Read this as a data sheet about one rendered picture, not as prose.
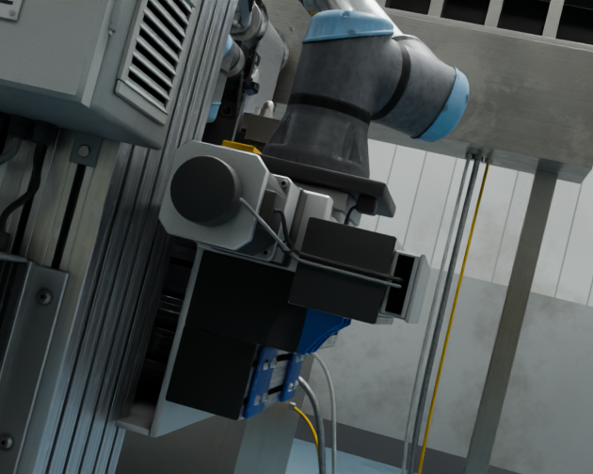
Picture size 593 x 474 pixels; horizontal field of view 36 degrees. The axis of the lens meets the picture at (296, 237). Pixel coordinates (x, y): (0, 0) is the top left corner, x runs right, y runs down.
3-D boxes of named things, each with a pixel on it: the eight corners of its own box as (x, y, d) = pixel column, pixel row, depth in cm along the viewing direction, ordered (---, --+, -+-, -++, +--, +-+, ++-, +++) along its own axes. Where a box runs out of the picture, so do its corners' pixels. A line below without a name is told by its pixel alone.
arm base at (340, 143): (360, 180, 116) (379, 105, 116) (248, 154, 119) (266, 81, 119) (371, 197, 131) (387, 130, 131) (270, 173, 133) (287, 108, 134)
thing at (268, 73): (237, 118, 217) (257, 43, 218) (260, 138, 240) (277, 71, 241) (239, 118, 217) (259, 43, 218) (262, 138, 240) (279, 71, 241)
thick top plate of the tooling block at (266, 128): (244, 138, 211) (250, 113, 211) (280, 168, 250) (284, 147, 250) (310, 152, 208) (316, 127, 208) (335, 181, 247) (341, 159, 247)
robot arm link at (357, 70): (271, 95, 127) (296, 2, 128) (346, 124, 134) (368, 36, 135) (320, 91, 117) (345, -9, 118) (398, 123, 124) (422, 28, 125)
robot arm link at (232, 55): (184, 56, 185) (195, 17, 186) (200, 71, 196) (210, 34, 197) (220, 64, 184) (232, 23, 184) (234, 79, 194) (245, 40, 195)
